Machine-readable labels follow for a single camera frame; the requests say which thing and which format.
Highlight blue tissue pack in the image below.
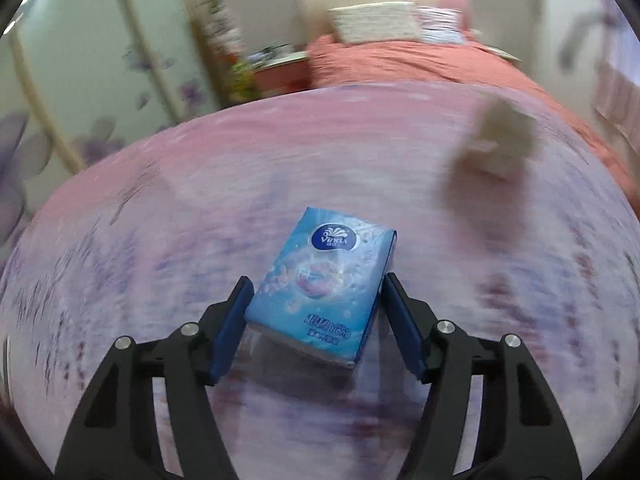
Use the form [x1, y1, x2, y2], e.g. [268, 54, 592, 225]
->
[245, 208, 397, 368]

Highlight pink lavender print tablecloth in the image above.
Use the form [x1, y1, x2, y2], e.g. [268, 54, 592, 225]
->
[1, 82, 639, 472]

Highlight crumpled white tissue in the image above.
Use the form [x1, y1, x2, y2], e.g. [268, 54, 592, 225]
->
[457, 96, 537, 181]

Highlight pink striped curtain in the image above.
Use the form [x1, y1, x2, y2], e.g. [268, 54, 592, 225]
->
[591, 0, 640, 154]

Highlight right nightstand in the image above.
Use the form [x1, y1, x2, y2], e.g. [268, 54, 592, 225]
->
[485, 46, 521, 65]

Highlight sliding wardrobe with flower decals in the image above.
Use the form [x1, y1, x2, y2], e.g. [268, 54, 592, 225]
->
[1, 0, 219, 255]

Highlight pink left nightstand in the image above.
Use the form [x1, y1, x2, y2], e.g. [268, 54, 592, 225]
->
[254, 51, 311, 98]

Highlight plush toy bouquet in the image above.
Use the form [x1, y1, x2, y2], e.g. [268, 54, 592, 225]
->
[196, 0, 262, 107]

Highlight pink striped pillow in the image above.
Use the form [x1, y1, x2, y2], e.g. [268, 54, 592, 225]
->
[416, 6, 465, 44]

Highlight bed with coral duvet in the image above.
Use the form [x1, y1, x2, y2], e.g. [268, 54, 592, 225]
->
[298, 0, 639, 211]

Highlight white floral pillow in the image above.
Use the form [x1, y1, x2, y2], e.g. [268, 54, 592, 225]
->
[329, 1, 421, 44]

